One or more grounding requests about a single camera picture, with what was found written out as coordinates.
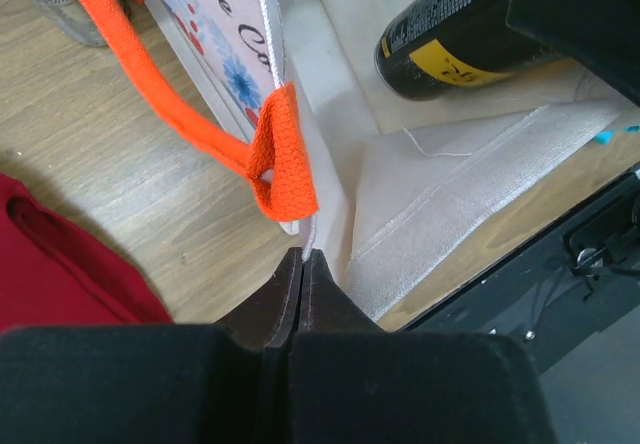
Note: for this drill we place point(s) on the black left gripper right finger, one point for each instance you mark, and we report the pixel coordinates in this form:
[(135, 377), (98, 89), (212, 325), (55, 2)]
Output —
[(351, 382)]

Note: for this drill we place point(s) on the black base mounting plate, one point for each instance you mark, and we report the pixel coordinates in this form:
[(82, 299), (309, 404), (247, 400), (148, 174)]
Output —
[(572, 280)]

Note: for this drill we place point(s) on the beige canvas tote bag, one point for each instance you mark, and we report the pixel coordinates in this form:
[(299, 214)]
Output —
[(386, 209)]

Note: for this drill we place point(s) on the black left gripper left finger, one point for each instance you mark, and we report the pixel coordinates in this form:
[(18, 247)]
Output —
[(169, 383)]

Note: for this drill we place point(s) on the teal folded shorts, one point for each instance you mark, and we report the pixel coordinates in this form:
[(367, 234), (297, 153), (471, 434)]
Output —
[(604, 137)]

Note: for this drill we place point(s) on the red folded cloth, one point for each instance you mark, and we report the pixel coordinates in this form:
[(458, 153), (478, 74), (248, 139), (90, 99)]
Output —
[(54, 272)]

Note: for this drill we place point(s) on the black can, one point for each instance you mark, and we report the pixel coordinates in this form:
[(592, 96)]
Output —
[(437, 45)]

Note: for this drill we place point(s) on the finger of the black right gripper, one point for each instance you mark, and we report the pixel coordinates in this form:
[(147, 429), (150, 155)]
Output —
[(602, 35)]

